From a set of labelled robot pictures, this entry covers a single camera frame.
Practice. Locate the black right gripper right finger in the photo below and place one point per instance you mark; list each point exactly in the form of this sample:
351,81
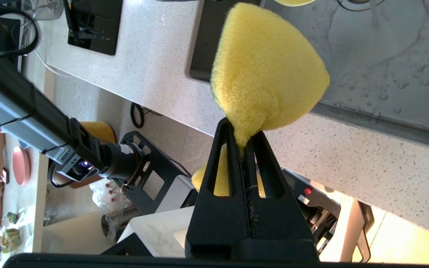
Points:
281,227

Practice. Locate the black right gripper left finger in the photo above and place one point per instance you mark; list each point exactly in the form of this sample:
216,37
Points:
218,223

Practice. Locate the yellow green sponge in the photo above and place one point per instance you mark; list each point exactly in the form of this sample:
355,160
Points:
266,67

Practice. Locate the yellow plastic bowl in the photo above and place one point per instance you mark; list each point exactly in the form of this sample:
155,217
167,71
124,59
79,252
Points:
294,2

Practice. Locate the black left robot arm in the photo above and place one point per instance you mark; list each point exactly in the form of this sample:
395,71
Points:
24,108

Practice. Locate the stainless steel sink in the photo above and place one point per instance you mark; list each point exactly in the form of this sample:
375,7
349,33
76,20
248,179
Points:
378,56

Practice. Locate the green food packets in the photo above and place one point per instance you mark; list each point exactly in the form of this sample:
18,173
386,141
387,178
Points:
15,234

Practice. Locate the salmon pink round plate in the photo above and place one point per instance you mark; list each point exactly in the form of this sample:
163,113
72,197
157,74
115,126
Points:
21,165

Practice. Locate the black induction cooktop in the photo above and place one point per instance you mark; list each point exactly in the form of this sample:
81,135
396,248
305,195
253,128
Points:
95,26

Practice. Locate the running water stream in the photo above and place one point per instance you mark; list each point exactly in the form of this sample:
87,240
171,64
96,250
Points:
375,13

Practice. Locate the round metal drain strainer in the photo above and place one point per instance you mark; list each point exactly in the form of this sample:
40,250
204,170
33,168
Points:
359,3

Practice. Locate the clear glass bowl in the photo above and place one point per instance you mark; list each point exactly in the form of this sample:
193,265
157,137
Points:
47,9

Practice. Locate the black perforated chassis frame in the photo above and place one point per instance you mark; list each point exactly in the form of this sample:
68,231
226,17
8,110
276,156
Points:
155,175

